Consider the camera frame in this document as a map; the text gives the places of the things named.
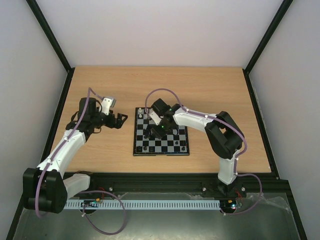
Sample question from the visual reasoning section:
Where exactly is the black white chess board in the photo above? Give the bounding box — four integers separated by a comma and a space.
133, 107, 190, 157

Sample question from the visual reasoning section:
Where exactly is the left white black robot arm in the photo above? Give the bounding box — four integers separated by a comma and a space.
22, 96, 128, 214

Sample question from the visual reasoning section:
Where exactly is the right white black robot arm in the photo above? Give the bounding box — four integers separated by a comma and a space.
147, 98, 245, 196

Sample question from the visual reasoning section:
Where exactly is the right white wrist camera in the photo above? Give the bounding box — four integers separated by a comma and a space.
147, 109, 162, 126

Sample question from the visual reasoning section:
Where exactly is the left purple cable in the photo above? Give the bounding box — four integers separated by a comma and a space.
34, 87, 127, 236

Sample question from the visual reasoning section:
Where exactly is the purple cable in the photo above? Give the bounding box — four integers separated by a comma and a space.
144, 88, 263, 217
34, 87, 127, 236

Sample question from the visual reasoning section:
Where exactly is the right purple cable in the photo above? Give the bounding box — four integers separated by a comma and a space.
144, 88, 263, 217

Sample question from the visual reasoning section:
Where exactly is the light blue slotted cable duct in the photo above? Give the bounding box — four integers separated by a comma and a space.
64, 199, 221, 211

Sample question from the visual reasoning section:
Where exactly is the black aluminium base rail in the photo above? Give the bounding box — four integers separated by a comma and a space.
24, 171, 291, 198

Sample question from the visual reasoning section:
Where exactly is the left black frame post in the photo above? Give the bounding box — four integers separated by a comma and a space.
25, 0, 75, 73

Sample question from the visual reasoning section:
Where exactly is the black frame post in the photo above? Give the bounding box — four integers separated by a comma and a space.
25, 0, 75, 73
243, 0, 294, 73

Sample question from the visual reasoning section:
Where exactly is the right black frame post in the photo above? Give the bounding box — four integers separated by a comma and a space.
243, 0, 294, 73

